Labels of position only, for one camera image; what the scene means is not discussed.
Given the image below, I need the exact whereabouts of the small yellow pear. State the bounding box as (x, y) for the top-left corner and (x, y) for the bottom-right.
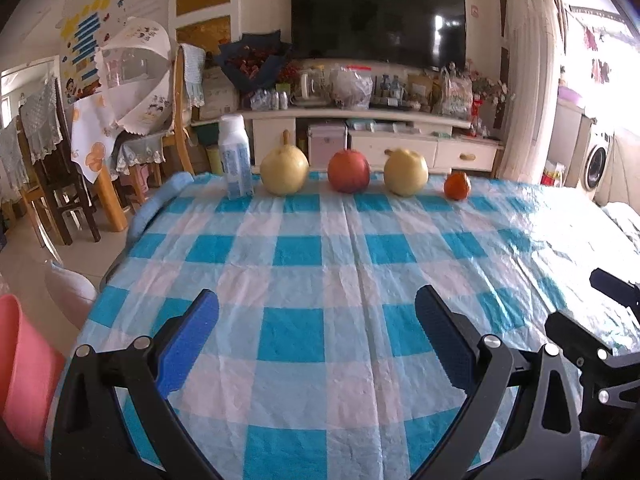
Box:
(383, 148), (428, 197)

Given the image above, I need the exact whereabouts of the blue rolled towel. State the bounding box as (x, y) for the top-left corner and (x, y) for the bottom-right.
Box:
(126, 171), (194, 246)

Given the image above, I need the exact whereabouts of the wooden dining table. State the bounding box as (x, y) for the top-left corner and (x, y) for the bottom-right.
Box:
(70, 92), (172, 232)

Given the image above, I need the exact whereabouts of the light wooden chair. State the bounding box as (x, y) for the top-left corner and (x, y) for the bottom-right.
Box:
(117, 44), (207, 181)

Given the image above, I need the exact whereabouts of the black flat television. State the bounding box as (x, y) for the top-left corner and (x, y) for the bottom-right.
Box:
(291, 0), (466, 68)

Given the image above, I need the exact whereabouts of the mesh food cover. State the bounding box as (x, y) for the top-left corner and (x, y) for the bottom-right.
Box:
(96, 18), (172, 136)

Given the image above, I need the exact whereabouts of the large yellow pear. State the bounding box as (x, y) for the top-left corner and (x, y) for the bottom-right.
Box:
(260, 130), (309, 196)

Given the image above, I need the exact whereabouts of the dark wooden chair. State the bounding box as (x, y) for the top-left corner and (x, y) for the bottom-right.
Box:
(16, 76), (101, 245)

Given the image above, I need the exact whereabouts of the washing machine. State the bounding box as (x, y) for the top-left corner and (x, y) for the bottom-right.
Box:
(580, 132), (613, 196)

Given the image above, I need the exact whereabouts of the green waste bin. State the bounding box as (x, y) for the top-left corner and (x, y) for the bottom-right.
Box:
(206, 145), (224, 176)

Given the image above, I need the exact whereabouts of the blue checkered tablecloth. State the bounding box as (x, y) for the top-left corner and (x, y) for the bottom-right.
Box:
(44, 170), (640, 480)

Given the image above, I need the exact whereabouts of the orange tangerine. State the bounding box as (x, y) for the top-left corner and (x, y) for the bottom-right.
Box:
(442, 171), (471, 200)

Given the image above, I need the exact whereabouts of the white plastic bottle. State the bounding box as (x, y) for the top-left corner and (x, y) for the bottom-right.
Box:
(218, 114), (253, 200)

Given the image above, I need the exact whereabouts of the dark flower bouquet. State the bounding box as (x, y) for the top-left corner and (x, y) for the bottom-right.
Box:
(214, 29), (292, 94)

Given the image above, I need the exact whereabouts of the white stool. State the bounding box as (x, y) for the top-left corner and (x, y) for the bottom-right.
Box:
(44, 261), (98, 330)

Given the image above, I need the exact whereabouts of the white curtain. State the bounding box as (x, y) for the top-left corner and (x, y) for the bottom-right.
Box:
(499, 0), (562, 184)

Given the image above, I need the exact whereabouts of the white tv cabinet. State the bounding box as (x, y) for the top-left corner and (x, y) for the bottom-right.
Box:
(192, 106), (504, 176)

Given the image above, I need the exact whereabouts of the red apple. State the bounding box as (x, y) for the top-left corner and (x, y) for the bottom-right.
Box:
(328, 150), (370, 194)

